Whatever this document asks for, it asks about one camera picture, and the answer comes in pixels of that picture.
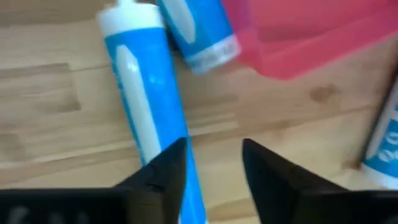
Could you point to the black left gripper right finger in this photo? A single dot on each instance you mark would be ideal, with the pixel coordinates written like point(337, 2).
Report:
point(273, 186)

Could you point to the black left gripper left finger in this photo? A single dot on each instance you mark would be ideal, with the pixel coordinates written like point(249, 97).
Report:
point(161, 186)

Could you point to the pink translucent plastic bin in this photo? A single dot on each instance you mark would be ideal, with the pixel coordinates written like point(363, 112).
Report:
point(311, 31)

